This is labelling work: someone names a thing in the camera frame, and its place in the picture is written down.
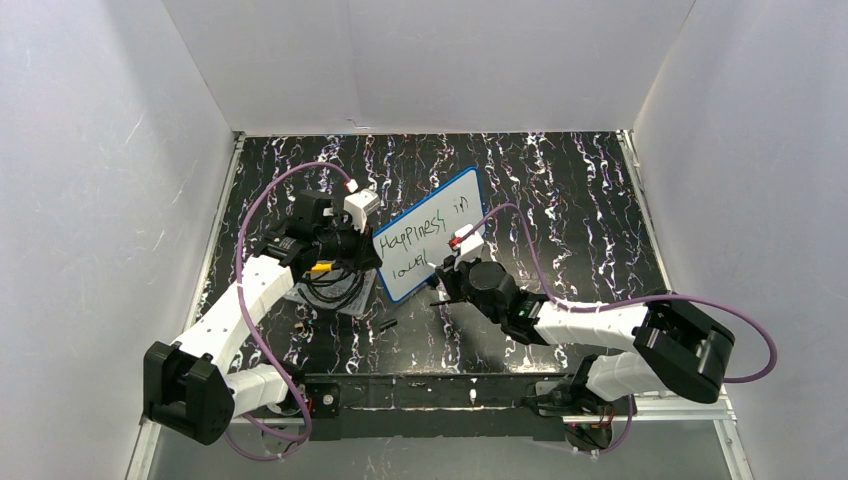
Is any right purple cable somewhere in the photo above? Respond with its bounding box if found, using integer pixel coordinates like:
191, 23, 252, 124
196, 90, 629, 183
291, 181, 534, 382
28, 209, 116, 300
453, 202, 779, 455

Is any black marker cap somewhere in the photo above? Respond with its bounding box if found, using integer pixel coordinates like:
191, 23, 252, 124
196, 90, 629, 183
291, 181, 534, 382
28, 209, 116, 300
379, 319, 398, 332

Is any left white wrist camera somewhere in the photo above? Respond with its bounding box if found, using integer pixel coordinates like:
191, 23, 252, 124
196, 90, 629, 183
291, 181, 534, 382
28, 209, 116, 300
343, 189, 380, 233

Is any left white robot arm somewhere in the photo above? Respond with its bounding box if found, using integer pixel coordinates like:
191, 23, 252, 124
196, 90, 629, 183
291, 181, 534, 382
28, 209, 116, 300
143, 189, 382, 445

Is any blue framed whiteboard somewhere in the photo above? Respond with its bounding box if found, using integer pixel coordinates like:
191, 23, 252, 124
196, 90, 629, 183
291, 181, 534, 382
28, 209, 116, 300
373, 167, 486, 303

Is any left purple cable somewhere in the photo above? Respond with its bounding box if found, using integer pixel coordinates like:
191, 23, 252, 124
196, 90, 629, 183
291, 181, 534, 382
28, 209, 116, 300
221, 162, 359, 462

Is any coiled black cable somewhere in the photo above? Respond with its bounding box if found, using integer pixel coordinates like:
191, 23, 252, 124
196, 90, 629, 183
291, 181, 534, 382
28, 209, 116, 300
294, 261, 368, 311

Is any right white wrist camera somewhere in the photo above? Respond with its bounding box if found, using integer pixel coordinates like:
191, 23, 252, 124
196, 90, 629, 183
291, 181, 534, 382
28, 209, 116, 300
448, 224, 485, 268

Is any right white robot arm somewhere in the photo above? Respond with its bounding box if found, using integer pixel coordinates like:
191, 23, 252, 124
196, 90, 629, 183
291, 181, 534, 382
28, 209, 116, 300
435, 260, 735, 404

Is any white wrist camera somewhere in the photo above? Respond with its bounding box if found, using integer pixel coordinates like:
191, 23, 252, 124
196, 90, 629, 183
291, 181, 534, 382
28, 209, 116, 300
448, 224, 485, 268
343, 189, 380, 233

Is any clear plastic box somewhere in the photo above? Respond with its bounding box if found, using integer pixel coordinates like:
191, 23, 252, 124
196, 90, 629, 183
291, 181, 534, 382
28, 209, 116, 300
284, 269, 377, 316

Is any purple cable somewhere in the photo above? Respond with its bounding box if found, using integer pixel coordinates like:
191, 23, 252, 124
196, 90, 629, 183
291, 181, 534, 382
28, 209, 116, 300
453, 202, 779, 455
221, 162, 359, 462

